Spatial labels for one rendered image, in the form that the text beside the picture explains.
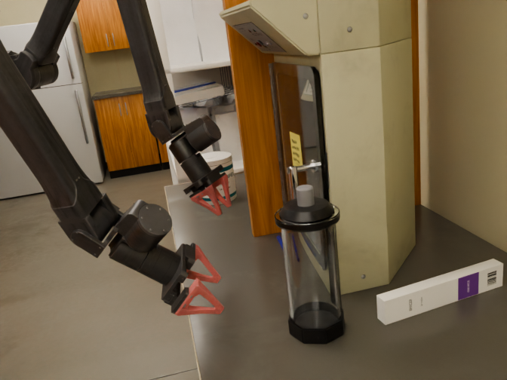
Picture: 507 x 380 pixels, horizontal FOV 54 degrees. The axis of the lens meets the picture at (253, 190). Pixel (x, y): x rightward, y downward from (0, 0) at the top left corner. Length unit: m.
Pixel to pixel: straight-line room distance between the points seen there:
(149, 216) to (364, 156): 0.41
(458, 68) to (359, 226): 0.51
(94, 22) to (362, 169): 5.31
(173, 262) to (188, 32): 1.51
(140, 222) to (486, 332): 0.60
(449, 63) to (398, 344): 0.73
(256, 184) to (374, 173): 0.41
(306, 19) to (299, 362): 0.57
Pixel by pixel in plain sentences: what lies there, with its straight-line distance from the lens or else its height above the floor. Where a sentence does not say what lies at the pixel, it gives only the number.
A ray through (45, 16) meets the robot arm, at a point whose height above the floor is 1.55.
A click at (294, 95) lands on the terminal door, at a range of 1.02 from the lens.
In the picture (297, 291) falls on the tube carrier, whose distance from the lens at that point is 0.85.
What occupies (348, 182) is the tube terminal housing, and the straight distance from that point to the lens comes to 0.94.
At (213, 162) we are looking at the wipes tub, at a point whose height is 1.08.
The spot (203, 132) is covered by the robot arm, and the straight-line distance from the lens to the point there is 1.15.
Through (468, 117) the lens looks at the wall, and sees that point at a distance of 1.30.
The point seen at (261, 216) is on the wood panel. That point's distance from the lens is 1.31.
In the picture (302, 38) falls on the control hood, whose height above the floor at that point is 1.44.
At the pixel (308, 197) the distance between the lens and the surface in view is 0.81.
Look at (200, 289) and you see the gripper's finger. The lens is 0.82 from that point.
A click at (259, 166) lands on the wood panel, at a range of 1.27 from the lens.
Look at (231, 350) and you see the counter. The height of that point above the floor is 0.94.
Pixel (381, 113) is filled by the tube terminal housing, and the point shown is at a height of 1.29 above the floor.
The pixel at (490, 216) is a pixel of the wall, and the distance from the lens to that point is 1.29.
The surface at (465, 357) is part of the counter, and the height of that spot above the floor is 0.94.
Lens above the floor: 1.46
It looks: 18 degrees down
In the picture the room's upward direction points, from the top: 7 degrees counter-clockwise
